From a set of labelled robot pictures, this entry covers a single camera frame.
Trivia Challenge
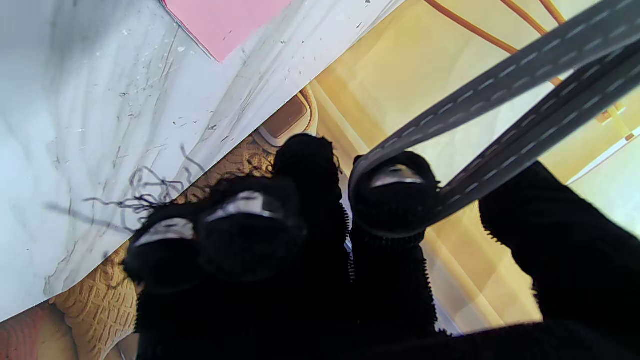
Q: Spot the pink blue-backed paper sheet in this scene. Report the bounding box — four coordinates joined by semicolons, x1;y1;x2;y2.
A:
160;0;293;63

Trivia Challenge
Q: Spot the plain orange cushion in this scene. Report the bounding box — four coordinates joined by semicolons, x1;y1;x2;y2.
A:
0;305;56;360

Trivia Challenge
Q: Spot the grey fabric storage pouch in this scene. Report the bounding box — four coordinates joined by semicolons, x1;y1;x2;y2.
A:
348;0;640;226

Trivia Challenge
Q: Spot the beige knit cushion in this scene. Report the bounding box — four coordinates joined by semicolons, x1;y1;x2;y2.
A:
49;135;276;360

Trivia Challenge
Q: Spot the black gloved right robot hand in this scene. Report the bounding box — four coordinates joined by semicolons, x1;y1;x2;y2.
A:
122;134;640;360

